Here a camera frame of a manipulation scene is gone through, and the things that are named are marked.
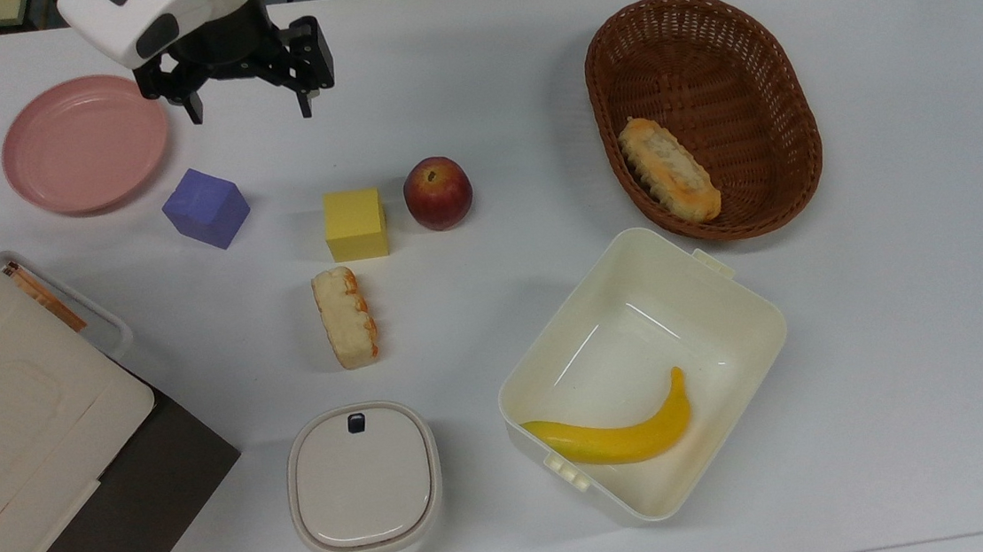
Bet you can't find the pink plastic plate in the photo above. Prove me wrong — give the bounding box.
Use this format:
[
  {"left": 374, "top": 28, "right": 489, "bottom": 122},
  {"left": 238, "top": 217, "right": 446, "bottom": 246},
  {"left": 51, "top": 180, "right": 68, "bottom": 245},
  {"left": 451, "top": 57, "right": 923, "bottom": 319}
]
[{"left": 0, "top": 69, "right": 178, "bottom": 222}]

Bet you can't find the clear plastic holder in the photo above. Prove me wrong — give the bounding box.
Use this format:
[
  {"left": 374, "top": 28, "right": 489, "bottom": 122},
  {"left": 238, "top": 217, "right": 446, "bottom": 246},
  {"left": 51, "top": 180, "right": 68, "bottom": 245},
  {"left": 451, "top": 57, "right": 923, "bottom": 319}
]
[{"left": 0, "top": 240, "right": 137, "bottom": 371}]

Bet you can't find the cream plastic cabinet with handles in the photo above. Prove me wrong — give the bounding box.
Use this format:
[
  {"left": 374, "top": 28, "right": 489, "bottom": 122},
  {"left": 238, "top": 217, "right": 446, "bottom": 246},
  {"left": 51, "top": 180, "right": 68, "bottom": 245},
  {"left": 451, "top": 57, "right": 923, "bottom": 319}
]
[{"left": 0, "top": 198, "right": 169, "bottom": 552}]

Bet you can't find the orange crusted toy bread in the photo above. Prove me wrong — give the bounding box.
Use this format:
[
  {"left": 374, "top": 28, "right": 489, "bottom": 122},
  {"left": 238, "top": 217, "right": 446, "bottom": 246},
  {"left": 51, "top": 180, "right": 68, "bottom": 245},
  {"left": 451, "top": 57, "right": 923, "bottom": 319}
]
[
  {"left": 617, "top": 110, "right": 725, "bottom": 230},
  {"left": 309, "top": 263, "right": 382, "bottom": 374}
]

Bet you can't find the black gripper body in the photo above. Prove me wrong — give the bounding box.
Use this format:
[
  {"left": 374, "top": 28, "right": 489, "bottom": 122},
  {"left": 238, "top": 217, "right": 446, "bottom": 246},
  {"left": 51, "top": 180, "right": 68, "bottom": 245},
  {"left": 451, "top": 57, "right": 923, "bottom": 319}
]
[{"left": 130, "top": 12, "right": 338, "bottom": 109}]

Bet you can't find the yellow toy banana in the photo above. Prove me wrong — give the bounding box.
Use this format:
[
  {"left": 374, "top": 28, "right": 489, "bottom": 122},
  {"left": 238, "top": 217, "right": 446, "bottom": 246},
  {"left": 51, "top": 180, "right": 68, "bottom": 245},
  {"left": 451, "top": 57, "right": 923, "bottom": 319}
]
[{"left": 516, "top": 366, "right": 696, "bottom": 474}]

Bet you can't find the brown wooden stick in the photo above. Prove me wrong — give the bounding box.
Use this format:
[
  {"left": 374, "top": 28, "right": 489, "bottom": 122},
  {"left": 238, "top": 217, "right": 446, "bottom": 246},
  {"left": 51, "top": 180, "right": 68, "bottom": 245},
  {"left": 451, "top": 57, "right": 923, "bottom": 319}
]
[{"left": 2, "top": 255, "right": 89, "bottom": 339}]

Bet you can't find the cream lidded round container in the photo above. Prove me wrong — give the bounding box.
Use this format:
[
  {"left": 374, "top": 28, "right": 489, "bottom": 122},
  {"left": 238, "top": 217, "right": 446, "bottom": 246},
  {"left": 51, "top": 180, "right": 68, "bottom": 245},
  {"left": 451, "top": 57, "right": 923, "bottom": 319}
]
[{"left": 280, "top": 395, "right": 449, "bottom": 552}]

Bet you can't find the brown wicker basket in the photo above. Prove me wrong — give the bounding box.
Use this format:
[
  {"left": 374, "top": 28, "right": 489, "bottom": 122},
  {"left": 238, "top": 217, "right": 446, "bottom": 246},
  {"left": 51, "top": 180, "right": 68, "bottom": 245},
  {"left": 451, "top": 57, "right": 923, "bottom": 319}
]
[{"left": 579, "top": 0, "right": 831, "bottom": 254}]

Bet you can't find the yellow foam cube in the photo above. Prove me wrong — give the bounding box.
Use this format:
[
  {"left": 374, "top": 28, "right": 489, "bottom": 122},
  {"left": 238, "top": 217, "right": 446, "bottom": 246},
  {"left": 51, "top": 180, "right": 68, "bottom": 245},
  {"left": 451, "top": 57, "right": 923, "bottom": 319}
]
[{"left": 322, "top": 187, "right": 391, "bottom": 265}]

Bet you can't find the dark brown cabinet base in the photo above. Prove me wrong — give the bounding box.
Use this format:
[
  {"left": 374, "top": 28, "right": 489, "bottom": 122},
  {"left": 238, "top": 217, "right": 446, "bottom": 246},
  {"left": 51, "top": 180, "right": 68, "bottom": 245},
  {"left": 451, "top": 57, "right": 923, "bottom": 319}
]
[{"left": 0, "top": 361, "right": 251, "bottom": 552}]

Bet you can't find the red toy apple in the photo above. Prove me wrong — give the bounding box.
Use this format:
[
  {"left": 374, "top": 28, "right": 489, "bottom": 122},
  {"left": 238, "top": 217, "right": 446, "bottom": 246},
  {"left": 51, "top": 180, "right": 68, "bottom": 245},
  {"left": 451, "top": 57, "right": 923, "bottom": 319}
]
[{"left": 400, "top": 153, "right": 478, "bottom": 235}]

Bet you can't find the purple foam cube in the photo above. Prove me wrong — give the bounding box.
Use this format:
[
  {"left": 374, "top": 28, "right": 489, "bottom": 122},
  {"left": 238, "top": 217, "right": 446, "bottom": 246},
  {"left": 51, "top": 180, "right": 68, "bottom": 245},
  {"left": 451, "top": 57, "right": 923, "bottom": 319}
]
[{"left": 159, "top": 163, "right": 255, "bottom": 255}]

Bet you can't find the cream plastic open box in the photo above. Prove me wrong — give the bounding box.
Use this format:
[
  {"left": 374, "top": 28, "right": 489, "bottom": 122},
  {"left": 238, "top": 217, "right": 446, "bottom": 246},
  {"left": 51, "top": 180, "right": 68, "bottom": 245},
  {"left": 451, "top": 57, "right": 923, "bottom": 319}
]
[{"left": 484, "top": 214, "right": 805, "bottom": 537}]

